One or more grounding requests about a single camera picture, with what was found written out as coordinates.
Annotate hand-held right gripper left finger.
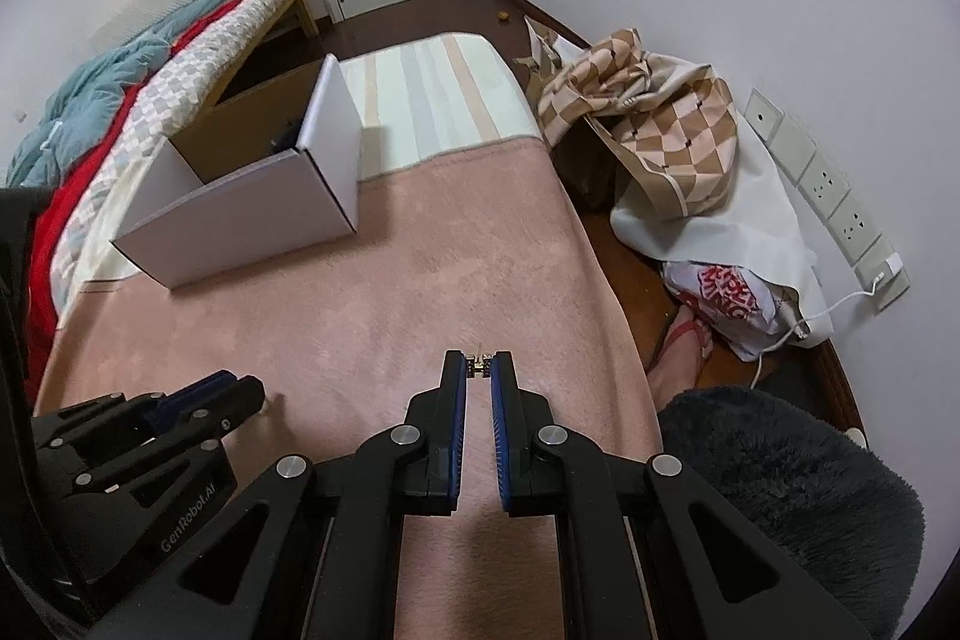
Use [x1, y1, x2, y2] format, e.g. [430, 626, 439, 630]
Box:
[97, 349, 470, 640]

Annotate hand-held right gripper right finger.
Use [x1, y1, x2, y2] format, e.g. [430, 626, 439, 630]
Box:
[490, 349, 871, 640]

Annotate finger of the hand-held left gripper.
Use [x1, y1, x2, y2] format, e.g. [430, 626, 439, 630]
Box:
[150, 376, 267, 462]
[112, 370, 241, 437]

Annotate white cardboard box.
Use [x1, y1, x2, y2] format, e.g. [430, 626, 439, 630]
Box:
[111, 53, 365, 290]

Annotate pink and striped table blanket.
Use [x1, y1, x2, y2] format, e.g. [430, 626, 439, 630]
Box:
[34, 32, 665, 640]

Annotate person's foot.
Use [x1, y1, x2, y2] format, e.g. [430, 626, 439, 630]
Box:
[646, 310, 713, 420]

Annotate red floral blanket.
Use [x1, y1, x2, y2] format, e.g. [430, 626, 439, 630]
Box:
[26, 0, 260, 341]

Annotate red flip-flop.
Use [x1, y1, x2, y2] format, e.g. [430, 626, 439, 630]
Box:
[660, 308, 715, 372]

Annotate red printed plastic bag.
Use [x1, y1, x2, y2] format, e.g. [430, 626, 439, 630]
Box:
[664, 261, 807, 361]

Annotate checkered bed sheet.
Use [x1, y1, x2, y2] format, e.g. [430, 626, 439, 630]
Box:
[49, 0, 297, 311]

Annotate teal quilt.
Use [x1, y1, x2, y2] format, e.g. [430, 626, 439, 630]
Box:
[6, 0, 299, 187]

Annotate white fabric bag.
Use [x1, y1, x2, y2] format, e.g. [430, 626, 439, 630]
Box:
[611, 107, 833, 348]

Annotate checkered beige bag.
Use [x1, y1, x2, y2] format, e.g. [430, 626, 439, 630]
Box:
[540, 29, 740, 217]

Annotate torn cardboard pieces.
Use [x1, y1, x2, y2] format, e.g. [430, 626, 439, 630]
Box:
[514, 14, 593, 86]

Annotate white wall socket panel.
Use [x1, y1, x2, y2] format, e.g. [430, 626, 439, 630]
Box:
[742, 89, 785, 142]
[795, 152, 852, 214]
[769, 119, 818, 176]
[825, 190, 882, 259]
[855, 235, 912, 313]

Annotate white charger with cable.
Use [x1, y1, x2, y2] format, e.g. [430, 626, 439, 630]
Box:
[750, 254, 905, 386]

